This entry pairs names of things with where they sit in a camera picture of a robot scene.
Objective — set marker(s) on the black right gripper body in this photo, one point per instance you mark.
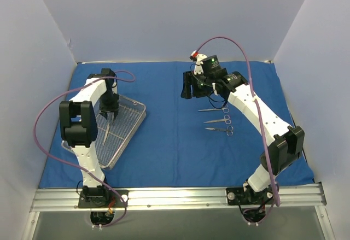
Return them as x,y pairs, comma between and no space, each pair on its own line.
194,86

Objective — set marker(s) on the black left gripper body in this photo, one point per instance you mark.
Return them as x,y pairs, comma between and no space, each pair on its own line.
109,111

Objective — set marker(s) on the steel surgical scissors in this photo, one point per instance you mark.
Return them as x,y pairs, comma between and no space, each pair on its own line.
224,110

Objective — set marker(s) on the steel wire mesh tray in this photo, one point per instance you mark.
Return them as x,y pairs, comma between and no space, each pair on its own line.
130,116

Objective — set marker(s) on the steel instrument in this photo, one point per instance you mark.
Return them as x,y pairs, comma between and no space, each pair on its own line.
229,130

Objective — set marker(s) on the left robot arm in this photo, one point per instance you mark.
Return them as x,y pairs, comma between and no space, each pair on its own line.
79,129

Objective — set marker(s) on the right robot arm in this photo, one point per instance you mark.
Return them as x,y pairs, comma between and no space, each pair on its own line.
282,142

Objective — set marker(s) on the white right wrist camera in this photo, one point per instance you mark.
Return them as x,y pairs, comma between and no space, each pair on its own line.
198,58

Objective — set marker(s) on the aluminium back rail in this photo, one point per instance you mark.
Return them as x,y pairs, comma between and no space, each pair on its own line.
116,61

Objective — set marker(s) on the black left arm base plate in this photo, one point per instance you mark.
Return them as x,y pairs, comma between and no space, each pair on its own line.
98,198

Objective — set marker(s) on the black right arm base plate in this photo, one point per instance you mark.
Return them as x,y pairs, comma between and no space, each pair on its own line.
239,196

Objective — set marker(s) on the aluminium front frame rail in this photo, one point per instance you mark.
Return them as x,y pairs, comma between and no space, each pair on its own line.
62,200

